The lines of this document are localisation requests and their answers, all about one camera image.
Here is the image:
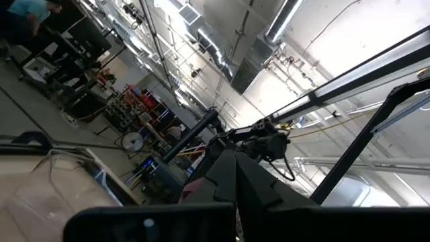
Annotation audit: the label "storage shelf with red bins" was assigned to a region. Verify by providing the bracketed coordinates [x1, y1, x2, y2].
[103, 83, 184, 155]

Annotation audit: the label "black electronics box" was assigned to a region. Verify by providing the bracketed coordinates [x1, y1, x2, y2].
[139, 156, 185, 200]

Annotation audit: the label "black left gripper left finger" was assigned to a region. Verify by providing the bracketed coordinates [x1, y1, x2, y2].
[181, 149, 238, 205]

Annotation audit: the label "clear plastic bin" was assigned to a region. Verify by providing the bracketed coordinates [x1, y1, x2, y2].
[8, 149, 124, 242]

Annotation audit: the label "black workbench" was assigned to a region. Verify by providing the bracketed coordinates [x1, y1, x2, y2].
[9, 16, 112, 102]

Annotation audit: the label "silver air duct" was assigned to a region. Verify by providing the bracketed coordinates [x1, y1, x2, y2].
[177, 0, 303, 95]

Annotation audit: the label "person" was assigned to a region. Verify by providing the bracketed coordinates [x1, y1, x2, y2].
[0, 0, 63, 46]

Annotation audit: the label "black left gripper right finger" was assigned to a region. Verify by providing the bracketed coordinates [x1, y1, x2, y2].
[236, 151, 320, 210]

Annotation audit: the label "black aluminium frame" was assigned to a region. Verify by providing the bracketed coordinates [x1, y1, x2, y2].
[0, 25, 430, 206]

